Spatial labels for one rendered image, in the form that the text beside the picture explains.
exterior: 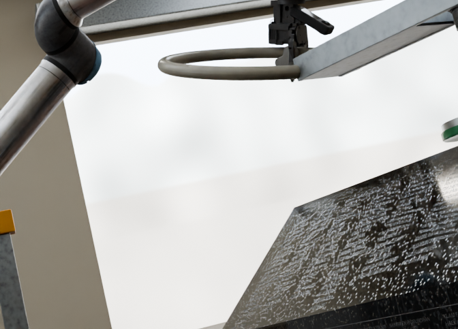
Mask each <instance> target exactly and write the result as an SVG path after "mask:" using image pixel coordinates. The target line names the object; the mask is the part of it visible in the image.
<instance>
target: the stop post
mask: <svg viewBox="0 0 458 329"><path fill-rule="evenodd" d="M15 233H16V229H15V225H14V219H13V215H12V210H11V209H7V210H2V211H0V306H1V313H2V317H3V323H4V327H5V329H29V324H28V320H27V314H26V310H25V304H24V300H23V296H22V290H21V286H20V279H19V276H18V269H17V265H16V259H15V255H14V249H13V245H12V239H11V235H12V234H15Z"/></svg>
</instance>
